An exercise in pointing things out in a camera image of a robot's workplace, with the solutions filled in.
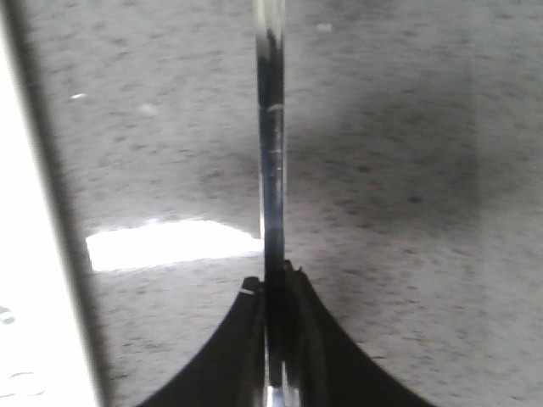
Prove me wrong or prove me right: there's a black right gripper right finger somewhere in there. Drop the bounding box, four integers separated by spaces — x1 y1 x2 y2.
283 261 431 407

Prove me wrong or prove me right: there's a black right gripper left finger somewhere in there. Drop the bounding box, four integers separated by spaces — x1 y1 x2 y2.
140 276 265 407

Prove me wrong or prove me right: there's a cream rabbit serving tray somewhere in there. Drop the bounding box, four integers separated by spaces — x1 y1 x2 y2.
1 11 105 406

